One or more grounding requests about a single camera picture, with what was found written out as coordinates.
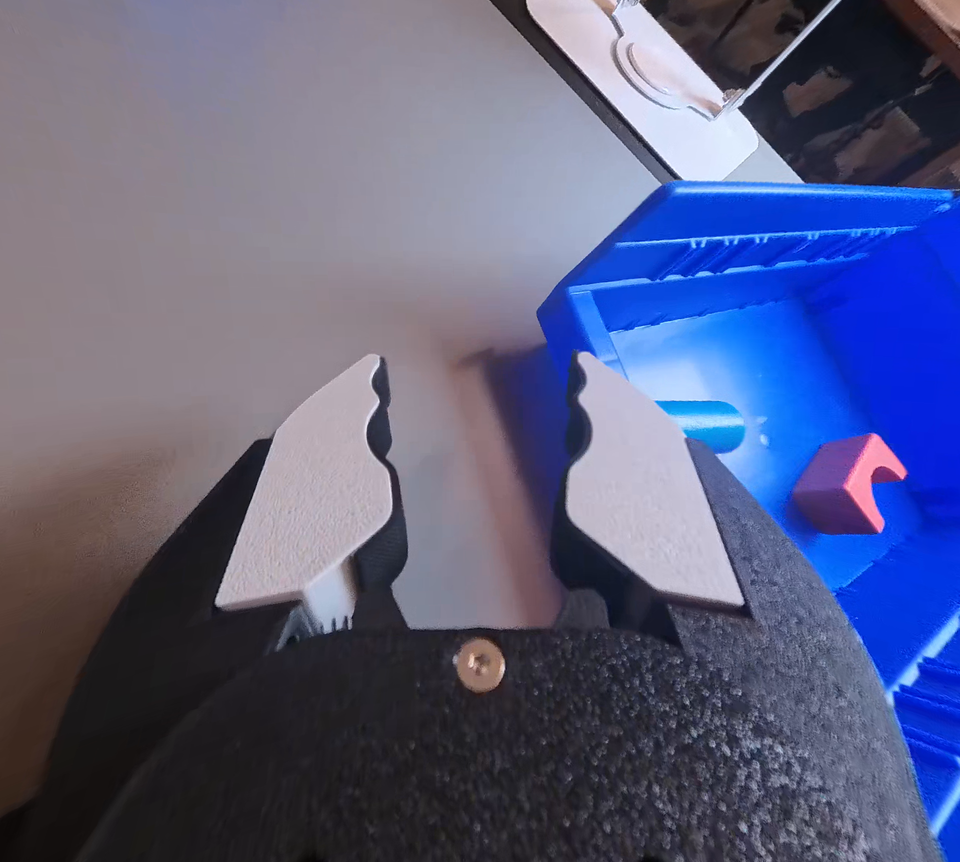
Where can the teal wooden cylinder block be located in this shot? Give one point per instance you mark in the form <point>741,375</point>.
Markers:
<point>705,423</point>

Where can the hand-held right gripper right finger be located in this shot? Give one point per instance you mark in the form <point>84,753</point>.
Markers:
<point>645,502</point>

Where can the blue plastic bin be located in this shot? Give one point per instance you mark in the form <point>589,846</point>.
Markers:
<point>780,293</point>

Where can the red wooden arch block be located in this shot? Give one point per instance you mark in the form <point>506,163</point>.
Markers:
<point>843,487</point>

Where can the white document stand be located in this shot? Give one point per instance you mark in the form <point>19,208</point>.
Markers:
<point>645,75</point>

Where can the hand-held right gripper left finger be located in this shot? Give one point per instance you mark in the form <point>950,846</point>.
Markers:
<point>308,502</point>

